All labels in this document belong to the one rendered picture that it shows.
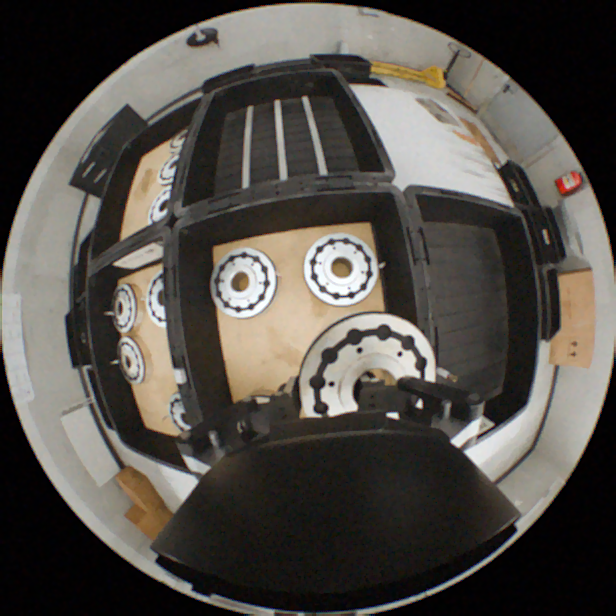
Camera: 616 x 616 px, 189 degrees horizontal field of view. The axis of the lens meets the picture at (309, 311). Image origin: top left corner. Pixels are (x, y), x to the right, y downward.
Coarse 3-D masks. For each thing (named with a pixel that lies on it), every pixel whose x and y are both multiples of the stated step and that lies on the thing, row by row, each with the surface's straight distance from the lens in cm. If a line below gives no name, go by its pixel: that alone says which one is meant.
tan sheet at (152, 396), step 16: (144, 272) 48; (144, 288) 47; (144, 304) 47; (144, 320) 47; (144, 336) 48; (160, 336) 44; (160, 352) 45; (160, 368) 46; (144, 384) 52; (160, 384) 48; (176, 384) 44; (144, 400) 55; (160, 400) 50; (144, 416) 58; (160, 416) 53; (176, 432) 52
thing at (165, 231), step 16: (144, 240) 35; (112, 256) 42; (96, 272) 49; (176, 352) 28; (96, 368) 52; (112, 416) 55; (192, 416) 31; (128, 448) 56; (160, 464) 47; (176, 464) 43
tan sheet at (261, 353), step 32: (352, 224) 34; (288, 256) 33; (288, 288) 32; (224, 320) 35; (256, 320) 33; (288, 320) 32; (320, 320) 31; (224, 352) 36; (256, 352) 34; (288, 352) 32; (256, 384) 35
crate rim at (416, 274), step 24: (288, 192) 25; (312, 192) 25; (336, 192) 25; (360, 192) 26; (384, 192) 27; (192, 216) 29; (216, 216) 27; (408, 216) 26; (408, 240) 25; (408, 264) 25; (192, 384) 28; (192, 408) 30
